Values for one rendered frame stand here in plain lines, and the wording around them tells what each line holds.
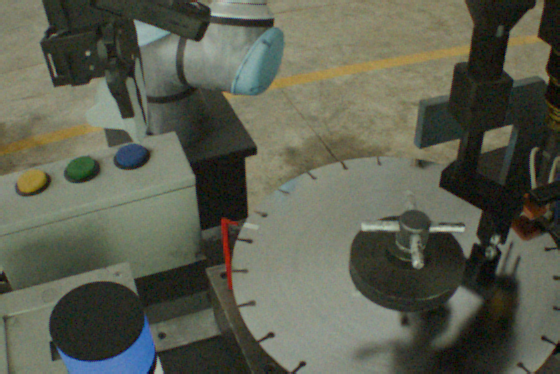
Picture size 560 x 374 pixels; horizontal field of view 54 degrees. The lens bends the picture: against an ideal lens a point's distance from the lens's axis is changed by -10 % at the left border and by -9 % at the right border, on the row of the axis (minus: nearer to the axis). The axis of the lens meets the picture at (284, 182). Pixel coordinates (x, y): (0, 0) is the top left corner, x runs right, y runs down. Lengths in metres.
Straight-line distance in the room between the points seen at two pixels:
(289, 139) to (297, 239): 1.79
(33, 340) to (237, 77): 0.52
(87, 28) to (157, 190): 0.25
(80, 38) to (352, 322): 0.36
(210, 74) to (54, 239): 0.37
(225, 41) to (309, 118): 1.59
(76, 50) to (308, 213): 0.28
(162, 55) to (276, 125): 1.51
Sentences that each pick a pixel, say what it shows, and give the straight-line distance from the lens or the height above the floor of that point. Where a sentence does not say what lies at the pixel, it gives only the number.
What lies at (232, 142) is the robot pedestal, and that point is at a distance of 1.07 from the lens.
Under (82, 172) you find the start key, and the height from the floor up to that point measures 0.91.
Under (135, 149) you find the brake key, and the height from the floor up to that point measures 0.91.
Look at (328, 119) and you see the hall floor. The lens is 2.49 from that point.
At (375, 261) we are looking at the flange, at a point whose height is 0.96.
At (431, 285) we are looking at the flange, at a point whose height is 0.96.
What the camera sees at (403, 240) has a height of 0.99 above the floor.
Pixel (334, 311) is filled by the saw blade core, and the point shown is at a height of 0.95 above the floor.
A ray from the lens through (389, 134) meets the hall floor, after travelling 2.43.
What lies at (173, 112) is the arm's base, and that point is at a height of 0.81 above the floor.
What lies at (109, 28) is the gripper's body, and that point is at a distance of 0.58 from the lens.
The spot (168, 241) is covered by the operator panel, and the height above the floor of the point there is 0.80.
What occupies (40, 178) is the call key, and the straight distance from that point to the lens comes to 0.80.
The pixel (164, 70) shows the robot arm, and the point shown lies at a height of 0.90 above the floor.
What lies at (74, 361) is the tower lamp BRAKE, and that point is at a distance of 0.27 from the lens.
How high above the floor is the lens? 1.36
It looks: 39 degrees down
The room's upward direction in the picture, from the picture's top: 1 degrees counter-clockwise
